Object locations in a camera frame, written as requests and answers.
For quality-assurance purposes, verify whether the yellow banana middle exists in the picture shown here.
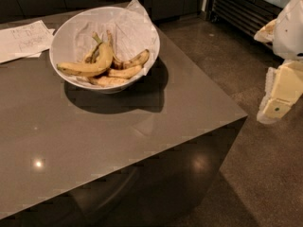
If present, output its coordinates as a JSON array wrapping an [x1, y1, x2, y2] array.
[[108, 65, 142, 79]]

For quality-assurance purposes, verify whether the white ceramic bowl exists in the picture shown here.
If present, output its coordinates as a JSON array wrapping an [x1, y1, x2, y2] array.
[[48, 6, 161, 95]]

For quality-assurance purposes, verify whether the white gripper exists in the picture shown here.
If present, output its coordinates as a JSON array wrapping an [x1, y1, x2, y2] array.
[[254, 0, 303, 124]]

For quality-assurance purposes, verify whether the yellow banana bottom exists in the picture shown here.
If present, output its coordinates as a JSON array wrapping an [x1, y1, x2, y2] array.
[[88, 76, 127, 87]]

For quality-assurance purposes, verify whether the large yellow banana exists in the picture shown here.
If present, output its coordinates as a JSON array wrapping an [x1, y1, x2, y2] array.
[[57, 32, 114, 77]]

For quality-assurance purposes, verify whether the small banana behind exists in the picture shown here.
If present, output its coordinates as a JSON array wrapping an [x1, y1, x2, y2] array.
[[82, 44, 99, 63]]

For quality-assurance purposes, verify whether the white printed paper sheet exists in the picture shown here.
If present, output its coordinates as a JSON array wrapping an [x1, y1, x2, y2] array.
[[0, 21, 54, 63]]

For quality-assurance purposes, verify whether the dark slatted appliance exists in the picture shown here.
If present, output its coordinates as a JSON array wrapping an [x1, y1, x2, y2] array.
[[210, 0, 283, 37]]

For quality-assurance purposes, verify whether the spotted banana right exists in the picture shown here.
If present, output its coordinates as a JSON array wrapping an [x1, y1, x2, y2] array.
[[107, 31, 150, 70]]

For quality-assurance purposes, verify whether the white paper bowl liner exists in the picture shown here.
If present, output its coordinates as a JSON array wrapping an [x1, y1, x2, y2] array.
[[74, 0, 160, 89]]

